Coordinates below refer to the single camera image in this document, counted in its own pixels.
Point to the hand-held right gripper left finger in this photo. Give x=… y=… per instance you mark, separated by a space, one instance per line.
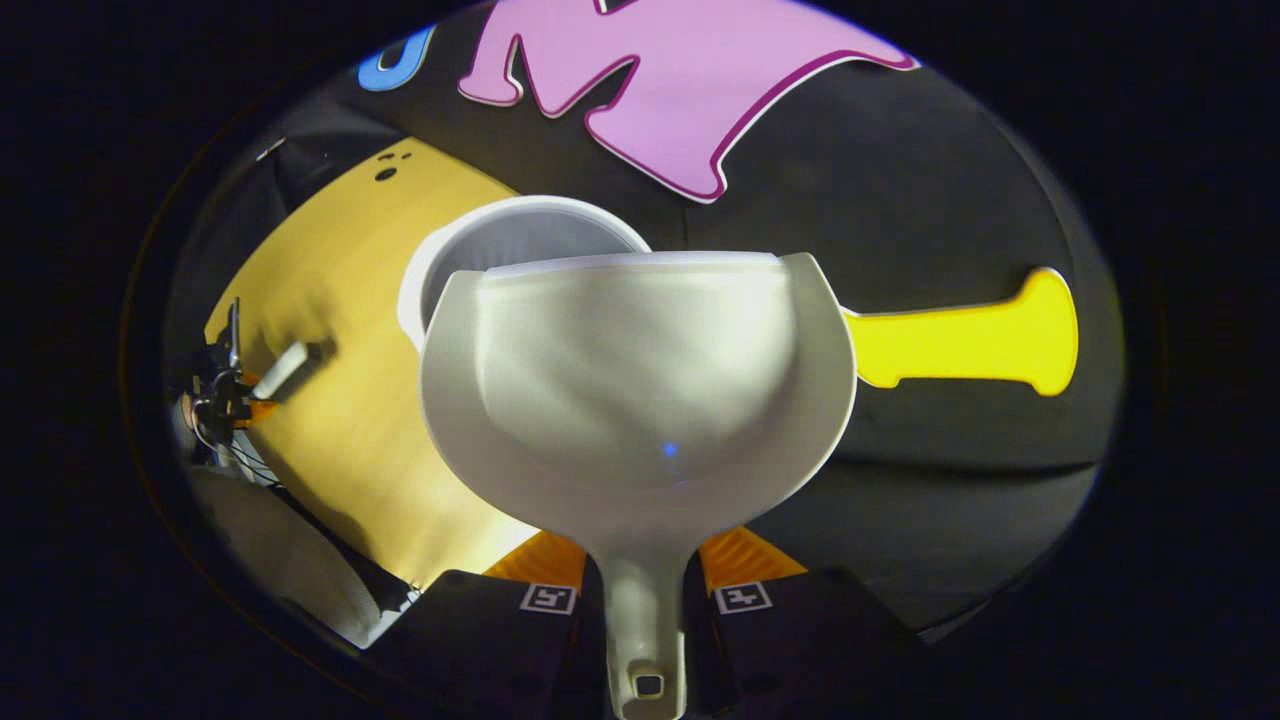
x=470 y=630

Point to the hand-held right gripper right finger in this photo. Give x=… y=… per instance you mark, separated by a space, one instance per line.
x=800 y=640

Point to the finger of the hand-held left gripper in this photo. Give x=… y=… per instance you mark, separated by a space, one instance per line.
x=262 y=405

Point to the white plastic dustpan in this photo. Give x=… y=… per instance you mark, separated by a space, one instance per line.
x=640 y=400

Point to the white ribbed garbage bin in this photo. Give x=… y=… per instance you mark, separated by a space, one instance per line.
x=520 y=235

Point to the black backdrop cloth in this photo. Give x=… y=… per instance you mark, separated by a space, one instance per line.
x=900 y=200

